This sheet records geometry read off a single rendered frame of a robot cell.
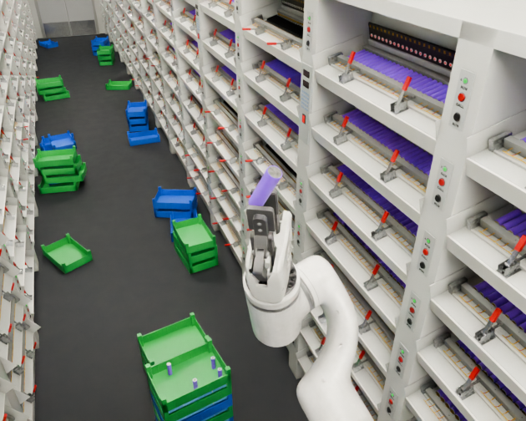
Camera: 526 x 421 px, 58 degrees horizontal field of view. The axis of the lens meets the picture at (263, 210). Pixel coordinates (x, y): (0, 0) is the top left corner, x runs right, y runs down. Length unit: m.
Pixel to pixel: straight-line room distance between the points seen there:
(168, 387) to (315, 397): 1.41
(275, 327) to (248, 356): 1.89
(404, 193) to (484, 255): 0.29
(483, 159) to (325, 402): 0.61
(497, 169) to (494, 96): 0.14
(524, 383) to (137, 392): 1.84
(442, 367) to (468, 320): 0.20
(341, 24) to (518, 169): 0.81
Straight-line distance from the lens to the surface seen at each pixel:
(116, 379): 2.64
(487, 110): 1.08
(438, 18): 1.14
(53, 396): 2.68
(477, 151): 1.11
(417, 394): 1.60
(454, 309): 1.29
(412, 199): 1.30
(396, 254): 1.42
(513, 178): 1.04
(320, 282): 0.76
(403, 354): 1.51
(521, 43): 0.99
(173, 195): 3.82
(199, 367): 2.18
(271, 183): 0.51
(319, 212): 1.87
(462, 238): 1.19
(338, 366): 0.77
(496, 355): 1.22
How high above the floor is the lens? 2.00
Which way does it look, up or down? 33 degrees down
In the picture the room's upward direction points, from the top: straight up
